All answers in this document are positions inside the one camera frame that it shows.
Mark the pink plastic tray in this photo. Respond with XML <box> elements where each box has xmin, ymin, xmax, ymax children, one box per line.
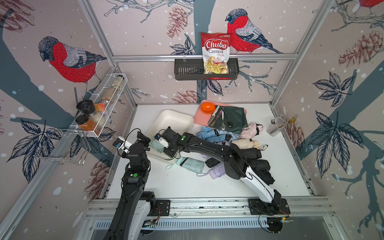
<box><xmin>194</xmin><ymin>100</ymin><xmax>235</xmax><ymax>127</ymax></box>

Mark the pink folded umbrella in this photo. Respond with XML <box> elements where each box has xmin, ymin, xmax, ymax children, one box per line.
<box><xmin>240</xmin><ymin>123</ymin><xmax>264</xmax><ymax>139</ymax></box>

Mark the light blue folded umbrella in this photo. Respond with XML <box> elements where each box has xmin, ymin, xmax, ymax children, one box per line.
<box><xmin>197</xmin><ymin>126</ymin><xmax>241</xmax><ymax>143</ymax></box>

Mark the metal spoon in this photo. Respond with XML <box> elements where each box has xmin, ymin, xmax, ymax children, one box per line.
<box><xmin>220</xmin><ymin>111</ymin><xmax>226</xmax><ymax>131</ymax></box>

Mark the lilac folded umbrella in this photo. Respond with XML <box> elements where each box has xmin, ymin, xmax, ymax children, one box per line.
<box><xmin>197</xmin><ymin>163</ymin><xmax>226</xmax><ymax>180</ymax></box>

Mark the white wire spice rack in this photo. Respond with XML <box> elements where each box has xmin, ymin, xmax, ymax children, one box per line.
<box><xmin>68</xmin><ymin>73</ymin><xmax>127</xmax><ymax>139</ymax></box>

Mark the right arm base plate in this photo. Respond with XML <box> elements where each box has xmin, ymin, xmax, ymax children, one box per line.
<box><xmin>248</xmin><ymin>199</ymin><xmax>291</xmax><ymax>216</ymax></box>

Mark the black wire wall basket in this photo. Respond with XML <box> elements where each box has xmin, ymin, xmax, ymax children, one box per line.
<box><xmin>174</xmin><ymin>59</ymin><xmax>240</xmax><ymax>81</ymax></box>

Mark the orange plastic bowl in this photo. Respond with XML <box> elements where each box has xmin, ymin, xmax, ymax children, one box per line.
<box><xmin>201</xmin><ymin>102</ymin><xmax>216</xmax><ymax>115</ymax></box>

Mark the amber jar black lid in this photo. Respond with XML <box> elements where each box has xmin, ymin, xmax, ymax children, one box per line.
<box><xmin>75</xmin><ymin>115</ymin><xmax>97</xmax><ymax>131</ymax></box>

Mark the black lid spice jar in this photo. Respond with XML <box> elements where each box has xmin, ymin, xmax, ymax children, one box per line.
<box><xmin>76</xmin><ymin>100</ymin><xmax>96</xmax><ymax>115</ymax></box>

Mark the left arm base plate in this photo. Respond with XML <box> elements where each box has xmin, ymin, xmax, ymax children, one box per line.
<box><xmin>148</xmin><ymin>200</ymin><xmax>171</xmax><ymax>217</ymax></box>

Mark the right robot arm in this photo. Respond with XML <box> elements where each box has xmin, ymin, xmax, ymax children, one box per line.
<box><xmin>155</xmin><ymin>127</ymin><xmax>281</xmax><ymax>209</ymax></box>

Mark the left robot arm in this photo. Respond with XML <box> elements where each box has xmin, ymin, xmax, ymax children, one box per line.
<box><xmin>104</xmin><ymin>128</ymin><xmax>155</xmax><ymax>240</ymax></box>

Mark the mint green umbrella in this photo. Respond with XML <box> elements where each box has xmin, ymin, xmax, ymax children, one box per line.
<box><xmin>150</xmin><ymin>138</ymin><xmax>169</xmax><ymax>153</ymax></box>
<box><xmin>166</xmin><ymin>157</ymin><xmax>205</xmax><ymax>174</ymax></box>

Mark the cream plastic storage box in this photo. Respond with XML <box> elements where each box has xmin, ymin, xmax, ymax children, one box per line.
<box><xmin>146</xmin><ymin>110</ymin><xmax>194</xmax><ymax>164</ymax></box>

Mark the dark green cloth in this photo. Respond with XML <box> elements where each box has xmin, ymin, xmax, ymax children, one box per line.
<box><xmin>208</xmin><ymin>106</ymin><xmax>248</xmax><ymax>134</ymax></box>

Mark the Chuba cassava chips bag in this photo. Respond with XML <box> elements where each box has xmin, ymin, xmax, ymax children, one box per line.
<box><xmin>201</xmin><ymin>33</ymin><xmax>232</xmax><ymax>74</ymax></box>

